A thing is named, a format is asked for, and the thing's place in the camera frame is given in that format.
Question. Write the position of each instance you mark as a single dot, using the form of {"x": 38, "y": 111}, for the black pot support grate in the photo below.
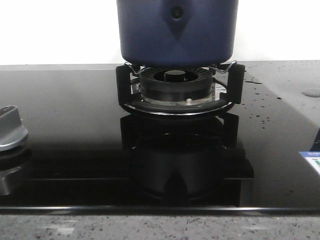
{"x": 227, "y": 87}

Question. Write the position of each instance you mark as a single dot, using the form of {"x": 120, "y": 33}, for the dark blue cooking pot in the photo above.
{"x": 177, "y": 33}

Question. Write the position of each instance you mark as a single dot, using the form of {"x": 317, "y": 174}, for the black round gas burner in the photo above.
{"x": 162, "y": 86}

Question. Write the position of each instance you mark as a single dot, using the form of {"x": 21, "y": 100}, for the black glass stove top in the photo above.
{"x": 85, "y": 155}

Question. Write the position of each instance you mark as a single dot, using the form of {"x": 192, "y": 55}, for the silver stove control knob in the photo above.
{"x": 12, "y": 131}

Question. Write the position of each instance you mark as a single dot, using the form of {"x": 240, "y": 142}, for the blue energy label sticker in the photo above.
{"x": 313, "y": 159}

